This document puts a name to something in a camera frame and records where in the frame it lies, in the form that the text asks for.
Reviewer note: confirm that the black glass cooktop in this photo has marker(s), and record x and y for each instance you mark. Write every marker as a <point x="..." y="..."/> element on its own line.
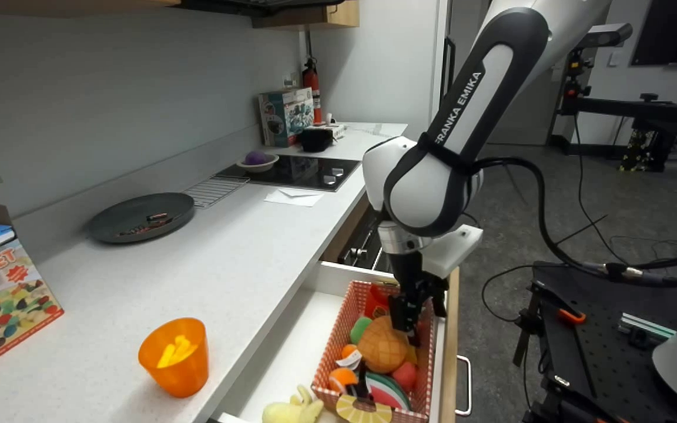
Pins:
<point x="299" y="168"/>

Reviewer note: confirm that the colourful toy set box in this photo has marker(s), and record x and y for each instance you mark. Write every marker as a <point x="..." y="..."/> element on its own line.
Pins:
<point x="1" y="307"/>

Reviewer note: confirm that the pale yellow plush toy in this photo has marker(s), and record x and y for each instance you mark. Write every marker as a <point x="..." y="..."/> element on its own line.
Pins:
<point x="292" y="409"/>

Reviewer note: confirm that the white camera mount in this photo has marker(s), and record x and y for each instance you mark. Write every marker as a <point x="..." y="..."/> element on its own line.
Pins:
<point x="453" y="248"/>

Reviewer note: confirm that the red fire extinguisher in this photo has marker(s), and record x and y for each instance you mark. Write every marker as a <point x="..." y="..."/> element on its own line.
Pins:
<point x="311" y="83"/>

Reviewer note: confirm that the black round pan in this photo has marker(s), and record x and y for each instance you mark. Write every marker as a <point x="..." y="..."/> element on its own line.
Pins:
<point x="140" y="219"/>

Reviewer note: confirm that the black pot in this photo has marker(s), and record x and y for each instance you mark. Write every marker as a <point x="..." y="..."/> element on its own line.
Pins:
<point x="315" y="139"/>

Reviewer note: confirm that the pale teal bar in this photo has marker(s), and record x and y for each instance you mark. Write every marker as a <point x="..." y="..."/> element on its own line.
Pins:
<point x="647" y="326"/>

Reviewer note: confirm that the dark wall monitor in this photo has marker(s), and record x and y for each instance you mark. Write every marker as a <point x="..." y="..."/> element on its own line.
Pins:
<point x="675" y="31"/>

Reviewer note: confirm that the beige bowl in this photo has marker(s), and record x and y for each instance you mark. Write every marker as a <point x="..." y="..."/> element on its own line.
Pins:
<point x="258" y="168"/>

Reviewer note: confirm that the red plush toy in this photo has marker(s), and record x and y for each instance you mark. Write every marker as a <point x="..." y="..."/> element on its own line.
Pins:
<point x="377" y="300"/>

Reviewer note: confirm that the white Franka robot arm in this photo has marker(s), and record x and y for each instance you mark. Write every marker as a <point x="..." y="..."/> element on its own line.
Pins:
<point x="425" y="189"/>

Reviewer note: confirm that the orange plastic cup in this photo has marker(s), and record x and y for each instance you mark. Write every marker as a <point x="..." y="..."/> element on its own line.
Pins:
<point x="174" y="361"/>

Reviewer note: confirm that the black robot table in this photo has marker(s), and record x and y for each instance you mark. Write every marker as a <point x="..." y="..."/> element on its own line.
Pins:
<point x="629" y="368"/>

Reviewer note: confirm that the wooden upper cabinet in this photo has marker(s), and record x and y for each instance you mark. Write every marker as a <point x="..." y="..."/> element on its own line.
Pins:
<point x="307" y="15"/>

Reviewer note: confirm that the silver cooktop knob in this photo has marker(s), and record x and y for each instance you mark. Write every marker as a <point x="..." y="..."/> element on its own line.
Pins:
<point x="329" y="180"/>
<point x="338" y="170"/>

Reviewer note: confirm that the black background equipment stand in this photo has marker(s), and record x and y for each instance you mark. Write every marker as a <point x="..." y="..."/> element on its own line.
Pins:
<point x="644" y="119"/>

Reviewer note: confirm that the watermelon slice plushie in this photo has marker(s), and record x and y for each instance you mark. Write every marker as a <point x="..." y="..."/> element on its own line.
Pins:
<point x="388" y="391"/>

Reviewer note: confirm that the red strawberry plushie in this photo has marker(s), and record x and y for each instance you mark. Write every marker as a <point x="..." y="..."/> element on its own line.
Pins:
<point x="406" y="376"/>

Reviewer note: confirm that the purple toy in bowl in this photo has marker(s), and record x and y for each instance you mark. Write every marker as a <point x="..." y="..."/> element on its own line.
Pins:
<point x="258" y="156"/>

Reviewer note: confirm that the colourful upright box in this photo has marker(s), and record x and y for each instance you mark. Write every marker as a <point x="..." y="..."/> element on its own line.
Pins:
<point x="285" y="115"/>

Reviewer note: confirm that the dark range hood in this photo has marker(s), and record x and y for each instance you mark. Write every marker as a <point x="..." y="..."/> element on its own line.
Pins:
<point x="235" y="2"/>

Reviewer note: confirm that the orange and white plush toy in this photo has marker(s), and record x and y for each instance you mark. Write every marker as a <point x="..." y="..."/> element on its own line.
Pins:
<point x="349" y="358"/>

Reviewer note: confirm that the red mesh basket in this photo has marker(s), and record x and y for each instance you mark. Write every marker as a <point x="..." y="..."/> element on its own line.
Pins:
<point x="335" y="344"/>

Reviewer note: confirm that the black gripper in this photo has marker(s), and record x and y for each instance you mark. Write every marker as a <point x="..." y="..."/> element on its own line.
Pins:
<point x="410" y="273"/>

